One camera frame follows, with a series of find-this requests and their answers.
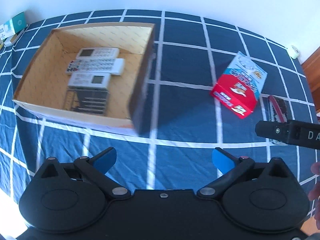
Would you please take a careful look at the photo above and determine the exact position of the clear screwdriver set case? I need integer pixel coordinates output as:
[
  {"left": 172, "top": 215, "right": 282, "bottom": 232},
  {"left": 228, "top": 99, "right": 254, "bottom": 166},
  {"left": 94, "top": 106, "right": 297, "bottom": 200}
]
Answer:
[{"left": 62, "top": 88, "right": 109, "bottom": 115}]

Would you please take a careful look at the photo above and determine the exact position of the white display remote control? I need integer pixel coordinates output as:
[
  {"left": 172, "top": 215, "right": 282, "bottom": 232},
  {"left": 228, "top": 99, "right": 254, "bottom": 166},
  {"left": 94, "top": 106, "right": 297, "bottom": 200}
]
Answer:
[{"left": 68, "top": 72, "right": 111, "bottom": 89}]

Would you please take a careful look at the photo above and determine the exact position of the white multicolour button remote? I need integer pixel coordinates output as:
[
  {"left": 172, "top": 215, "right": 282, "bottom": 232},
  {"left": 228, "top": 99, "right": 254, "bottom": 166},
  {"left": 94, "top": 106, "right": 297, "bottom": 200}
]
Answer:
[{"left": 66, "top": 58, "right": 125, "bottom": 75}]

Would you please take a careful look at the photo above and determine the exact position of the person's right hand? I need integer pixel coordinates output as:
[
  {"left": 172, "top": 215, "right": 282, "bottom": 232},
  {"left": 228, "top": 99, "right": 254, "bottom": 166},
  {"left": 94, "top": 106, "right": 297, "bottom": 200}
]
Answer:
[{"left": 302, "top": 161, "right": 320, "bottom": 235}]

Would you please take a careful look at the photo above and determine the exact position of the blue white checked bedsheet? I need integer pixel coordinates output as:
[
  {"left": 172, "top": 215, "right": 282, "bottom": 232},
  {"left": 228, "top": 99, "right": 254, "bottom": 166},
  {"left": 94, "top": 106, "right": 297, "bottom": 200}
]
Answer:
[{"left": 1, "top": 9, "right": 319, "bottom": 201}]

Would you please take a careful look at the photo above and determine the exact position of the wooden furniture edge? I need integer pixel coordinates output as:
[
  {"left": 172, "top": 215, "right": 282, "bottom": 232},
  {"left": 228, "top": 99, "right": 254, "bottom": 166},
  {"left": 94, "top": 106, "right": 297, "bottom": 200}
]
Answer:
[{"left": 302, "top": 47, "right": 320, "bottom": 118}]

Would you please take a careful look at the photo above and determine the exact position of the red and blue carton box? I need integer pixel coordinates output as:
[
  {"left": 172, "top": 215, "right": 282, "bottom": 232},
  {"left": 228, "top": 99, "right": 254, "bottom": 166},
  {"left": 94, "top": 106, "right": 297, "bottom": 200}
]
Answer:
[{"left": 210, "top": 52, "right": 267, "bottom": 119}]

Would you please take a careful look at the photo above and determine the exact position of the white tape roll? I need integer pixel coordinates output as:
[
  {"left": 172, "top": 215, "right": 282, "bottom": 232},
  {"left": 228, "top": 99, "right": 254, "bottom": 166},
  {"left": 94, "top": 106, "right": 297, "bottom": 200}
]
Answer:
[{"left": 286, "top": 45, "right": 299, "bottom": 59}]

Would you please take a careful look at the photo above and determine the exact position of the open cardboard shoe box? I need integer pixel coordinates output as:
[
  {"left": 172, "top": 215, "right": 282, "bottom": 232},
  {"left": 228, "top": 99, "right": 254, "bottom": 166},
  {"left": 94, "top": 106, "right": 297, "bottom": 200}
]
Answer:
[{"left": 13, "top": 22, "right": 155, "bottom": 136}]

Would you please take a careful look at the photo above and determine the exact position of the white air conditioner remote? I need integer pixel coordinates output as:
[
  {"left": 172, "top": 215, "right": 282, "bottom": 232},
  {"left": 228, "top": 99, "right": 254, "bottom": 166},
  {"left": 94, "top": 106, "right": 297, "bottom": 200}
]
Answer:
[{"left": 76, "top": 47, "right": 120, "bottom": 60}]

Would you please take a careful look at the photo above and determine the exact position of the flat item under teal box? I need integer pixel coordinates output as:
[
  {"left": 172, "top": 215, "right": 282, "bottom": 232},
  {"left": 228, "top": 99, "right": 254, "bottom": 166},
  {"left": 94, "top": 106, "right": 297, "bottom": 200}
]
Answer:
[{"left": 4, "top": 29, "right": 25, "bottom": 47}]

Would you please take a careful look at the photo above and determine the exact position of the teal and white small box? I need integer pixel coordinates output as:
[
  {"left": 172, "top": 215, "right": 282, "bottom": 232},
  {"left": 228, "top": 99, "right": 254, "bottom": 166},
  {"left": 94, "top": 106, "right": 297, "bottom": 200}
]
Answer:
[{"left": 0, "top": 12, "right": 27, "bottom": 41}]

